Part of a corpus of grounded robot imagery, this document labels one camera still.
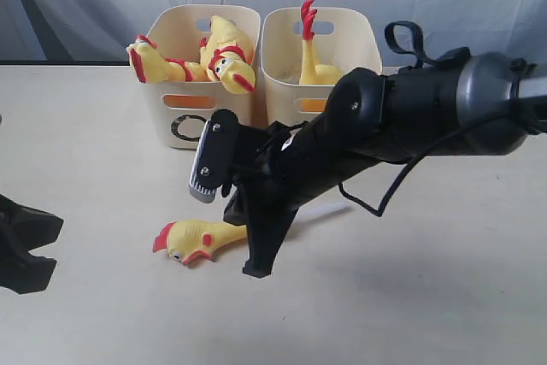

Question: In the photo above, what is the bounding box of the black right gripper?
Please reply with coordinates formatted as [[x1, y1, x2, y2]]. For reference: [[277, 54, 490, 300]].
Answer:
[[223, 121, 325, 279]]

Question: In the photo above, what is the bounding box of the broken chicken head piece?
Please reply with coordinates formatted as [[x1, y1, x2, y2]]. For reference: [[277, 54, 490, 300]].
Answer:
[[152, 202, 351, 268]]

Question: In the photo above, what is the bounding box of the headless chicken body piece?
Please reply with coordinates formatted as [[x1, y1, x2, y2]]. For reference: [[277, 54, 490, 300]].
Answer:
[[297, 0, 345, 114]]

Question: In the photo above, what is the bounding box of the whole rubber chicken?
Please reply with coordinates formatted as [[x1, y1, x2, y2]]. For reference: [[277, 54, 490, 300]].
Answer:
[[199, 15, 256, 95], [126, 34, 209, 84]]

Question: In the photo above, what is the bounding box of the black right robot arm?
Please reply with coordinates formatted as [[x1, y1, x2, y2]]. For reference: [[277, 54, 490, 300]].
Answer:
[[224, 52, 546, 278]]

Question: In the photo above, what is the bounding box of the cream bin marked O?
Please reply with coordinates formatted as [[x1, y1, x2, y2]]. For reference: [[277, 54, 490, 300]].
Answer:
[[131, 4, 261, 149]]

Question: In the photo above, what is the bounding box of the cream bin marked X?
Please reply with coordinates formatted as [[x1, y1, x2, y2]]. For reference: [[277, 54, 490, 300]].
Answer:
[[261, 7, 383, 126]]

